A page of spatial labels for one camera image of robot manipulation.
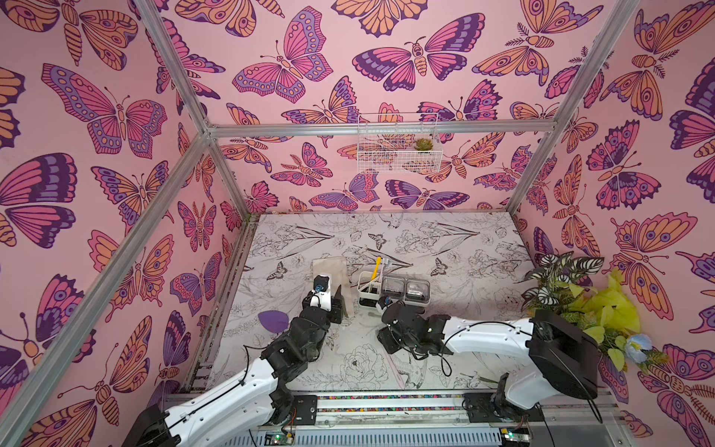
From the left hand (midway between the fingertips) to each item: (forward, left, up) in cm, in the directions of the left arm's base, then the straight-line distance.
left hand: (335, 283), depth 78 cm
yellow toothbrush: (+9, -13, -1) cm, 15 cm away
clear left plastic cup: (+9, -18, -19) cm, 28 cm away
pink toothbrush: (-19, -18, -19) cm, 33 cm away
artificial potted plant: (-2, -61, +2) cm, 61 cm away
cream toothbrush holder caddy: (+2, -9, -9) cm, 13 cm away
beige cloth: (+18, +3, -19) cm, 26 cm away
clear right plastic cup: (+7, -26, -17) cm, 32 cm away
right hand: (-8, -13, -16) cm, 22 cm away
